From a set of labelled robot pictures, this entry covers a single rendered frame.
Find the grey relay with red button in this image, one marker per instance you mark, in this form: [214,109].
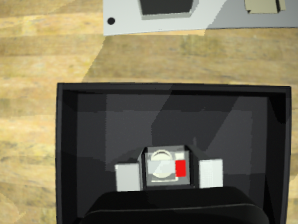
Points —
[167,165]

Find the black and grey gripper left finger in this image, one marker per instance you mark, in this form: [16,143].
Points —
[131,174]

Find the black open tray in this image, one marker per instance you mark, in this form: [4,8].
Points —
[101,123]

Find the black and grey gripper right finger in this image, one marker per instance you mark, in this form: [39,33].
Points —
[204,171]

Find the grey mounting plate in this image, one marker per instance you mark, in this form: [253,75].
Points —
[122,17]

